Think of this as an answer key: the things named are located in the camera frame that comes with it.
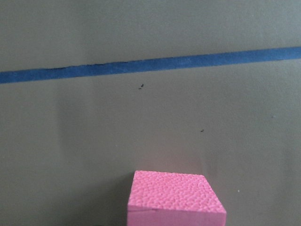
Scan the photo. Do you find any red foam block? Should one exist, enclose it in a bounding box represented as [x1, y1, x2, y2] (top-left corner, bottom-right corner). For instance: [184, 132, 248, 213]
[127, 170, 227, 226]

